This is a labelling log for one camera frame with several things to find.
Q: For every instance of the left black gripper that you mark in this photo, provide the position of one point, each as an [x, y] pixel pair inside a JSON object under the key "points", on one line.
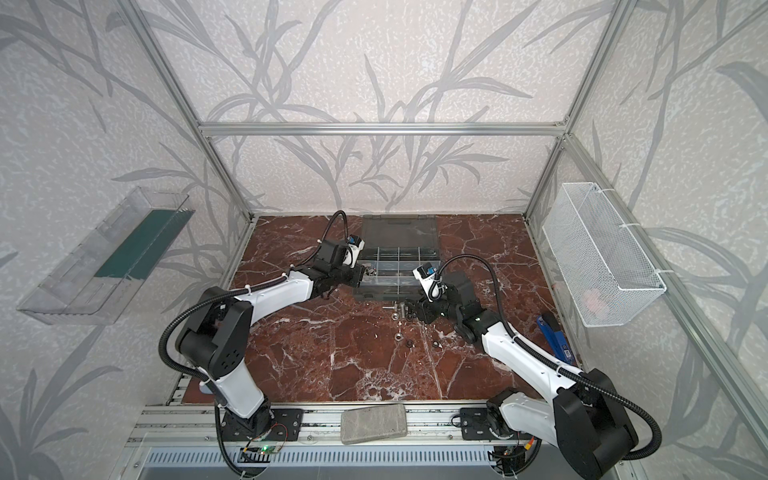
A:
{"points": [[355, 275]]}

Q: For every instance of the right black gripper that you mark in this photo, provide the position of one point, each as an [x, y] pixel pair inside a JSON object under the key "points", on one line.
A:
{"points": [[424, 309]]}

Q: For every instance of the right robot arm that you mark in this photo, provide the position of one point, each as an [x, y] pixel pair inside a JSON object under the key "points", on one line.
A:
{"points": [[578, 412]]}

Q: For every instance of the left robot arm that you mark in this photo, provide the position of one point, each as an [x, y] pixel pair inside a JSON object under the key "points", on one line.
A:
{"points": [[209, 339]]}

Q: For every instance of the clear compartment organizer box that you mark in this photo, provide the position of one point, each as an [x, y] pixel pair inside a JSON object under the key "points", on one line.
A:
{"points": [[394, 247]]}

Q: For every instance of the blue stapler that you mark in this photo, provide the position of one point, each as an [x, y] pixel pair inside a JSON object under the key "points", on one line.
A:
{"points": [[555, 337]]}

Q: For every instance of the pink object in basket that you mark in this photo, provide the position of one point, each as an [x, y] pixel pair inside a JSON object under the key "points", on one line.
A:
{"points": [[595, 303]]}

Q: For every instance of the grey stone block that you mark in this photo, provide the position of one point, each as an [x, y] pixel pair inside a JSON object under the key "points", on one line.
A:
{"points": [[373, 423]]}

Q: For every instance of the white ventilation grille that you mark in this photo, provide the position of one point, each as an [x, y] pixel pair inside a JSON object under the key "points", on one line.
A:
{"points": [[160, 457]]}

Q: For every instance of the green mat on shelf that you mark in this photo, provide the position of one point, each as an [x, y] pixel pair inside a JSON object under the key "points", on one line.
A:
{"points": [[139, 253]]}

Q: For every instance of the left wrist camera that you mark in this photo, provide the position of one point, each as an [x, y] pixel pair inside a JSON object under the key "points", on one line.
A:
{"points": [[354, 245]]}

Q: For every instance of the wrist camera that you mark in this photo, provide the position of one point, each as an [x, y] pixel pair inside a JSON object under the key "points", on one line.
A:
{"points": [[354, 245], [426, 274]]}

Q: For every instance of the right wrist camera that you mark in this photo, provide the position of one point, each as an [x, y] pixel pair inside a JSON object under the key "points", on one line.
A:
{"points": [[426, 274]]}

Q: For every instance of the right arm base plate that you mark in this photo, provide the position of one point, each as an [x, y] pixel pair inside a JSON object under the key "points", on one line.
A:
{"points": [[475, 424]]}

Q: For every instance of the white wire mesh basket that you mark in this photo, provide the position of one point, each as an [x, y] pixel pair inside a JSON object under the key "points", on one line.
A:
{"points": [[596, 249]]}

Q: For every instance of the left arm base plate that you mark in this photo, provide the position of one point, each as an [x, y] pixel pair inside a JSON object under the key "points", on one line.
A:
{"points": [[284, 425]]}

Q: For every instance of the clear acrylic wall shelf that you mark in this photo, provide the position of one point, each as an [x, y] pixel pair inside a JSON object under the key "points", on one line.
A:
{"points": [[71, 294]]}

